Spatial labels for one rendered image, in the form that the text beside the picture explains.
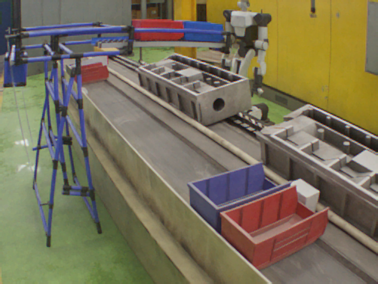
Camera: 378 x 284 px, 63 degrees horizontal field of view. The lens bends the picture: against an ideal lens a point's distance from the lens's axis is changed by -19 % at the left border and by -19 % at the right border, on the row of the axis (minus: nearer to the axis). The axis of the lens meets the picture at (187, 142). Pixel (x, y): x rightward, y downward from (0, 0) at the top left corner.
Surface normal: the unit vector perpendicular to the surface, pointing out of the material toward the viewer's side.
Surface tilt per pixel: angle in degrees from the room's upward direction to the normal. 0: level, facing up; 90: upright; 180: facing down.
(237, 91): 90
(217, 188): 88
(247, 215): 88
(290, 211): 88
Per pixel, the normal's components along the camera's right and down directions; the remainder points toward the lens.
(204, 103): 0.47, 0.35
